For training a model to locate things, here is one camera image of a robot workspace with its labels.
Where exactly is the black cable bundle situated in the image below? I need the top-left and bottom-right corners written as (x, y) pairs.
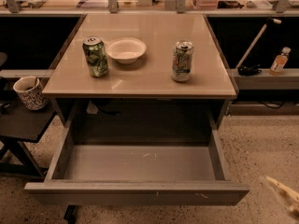
top-left (236, 63), bottom-right (262, 77)

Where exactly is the white green soda can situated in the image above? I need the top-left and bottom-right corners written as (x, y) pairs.
top-left (171, 40), bottom-right (193, 82)

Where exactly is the grey top drawer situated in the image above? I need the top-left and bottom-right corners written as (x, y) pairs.
top-left (25, 106), bottom-right (249, 205)

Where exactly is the orange drink bottle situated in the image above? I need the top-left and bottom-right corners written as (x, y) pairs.
top-left (269, 47), bottom-right (291, 76)

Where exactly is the white rod with black tip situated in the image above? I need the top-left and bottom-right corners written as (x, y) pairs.
top-left (235, 18), bottom-right (282, 68)

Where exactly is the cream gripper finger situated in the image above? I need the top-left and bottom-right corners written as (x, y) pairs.
top-left (264, 175), bottom-right (299, 219)

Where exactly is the white paper bowl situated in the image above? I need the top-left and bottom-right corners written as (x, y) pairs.
top-left (106, 37), bottom-right (147, 64)

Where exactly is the patterned white mug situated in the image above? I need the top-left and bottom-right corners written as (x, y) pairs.
top-left (13, 77), bottom-right (49, 111)

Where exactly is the dark side table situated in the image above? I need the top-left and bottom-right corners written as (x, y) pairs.
top-left (0, 99), bottom-right (56, 179)

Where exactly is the beige top cabinet desk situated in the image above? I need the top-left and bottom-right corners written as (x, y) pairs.
top-left (41, 12), bottom-right (237, 129)

